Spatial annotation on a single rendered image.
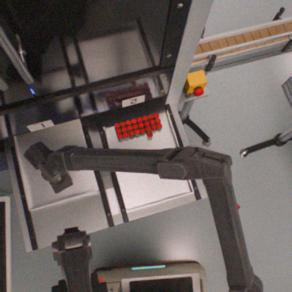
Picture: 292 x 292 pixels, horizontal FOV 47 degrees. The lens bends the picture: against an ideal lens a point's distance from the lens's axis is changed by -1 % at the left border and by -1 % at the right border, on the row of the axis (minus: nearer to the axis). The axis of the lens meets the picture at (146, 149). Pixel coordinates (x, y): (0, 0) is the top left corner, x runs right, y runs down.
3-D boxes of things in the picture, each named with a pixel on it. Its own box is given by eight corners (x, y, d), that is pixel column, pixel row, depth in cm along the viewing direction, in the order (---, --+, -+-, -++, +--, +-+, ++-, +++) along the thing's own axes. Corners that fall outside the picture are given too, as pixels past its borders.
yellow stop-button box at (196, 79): (180, 78, 132) (183, 69, 125) (197, 73, 133) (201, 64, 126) (187, 95, 130) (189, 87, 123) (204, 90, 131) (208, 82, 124)
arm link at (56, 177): (49, 185, 98) (64, 171, 99) (33, 168, 98) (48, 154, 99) (53, 187, 104) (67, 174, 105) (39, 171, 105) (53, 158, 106)
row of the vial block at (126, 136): (116, 137, 132) (116, 134, 128) (160, 126, 134) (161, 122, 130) (118, 143, 132) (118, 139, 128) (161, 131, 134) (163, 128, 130)
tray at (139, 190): (103, 129, 133) (103, 126, 130) (166, 113, 136) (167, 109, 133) (126, 212, 125) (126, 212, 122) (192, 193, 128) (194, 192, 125)
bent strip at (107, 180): (103, 179, 128) (102, 176, 123) (110, 177, 129) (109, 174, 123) (112, 215, 125) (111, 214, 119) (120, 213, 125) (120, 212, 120)
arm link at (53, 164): (58, 165, 93) (77, 154, 100) (30, 135, 93) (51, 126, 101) (42, 189, 99) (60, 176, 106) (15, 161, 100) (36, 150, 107)
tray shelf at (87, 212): (2, 132, 133) (0, 131, 131) (169, 88, 141) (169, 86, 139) (27, 252, 122) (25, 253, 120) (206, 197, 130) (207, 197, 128)
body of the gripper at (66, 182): (59, 158, 113) (55, 154, 105) (74, 184, 111) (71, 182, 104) (42, 167, 112) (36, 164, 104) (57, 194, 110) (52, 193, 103)
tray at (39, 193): (13, 127, 132) (10, 124, 128) (77, 110, 135) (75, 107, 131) (31, 211, 124) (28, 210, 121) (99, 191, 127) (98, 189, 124)
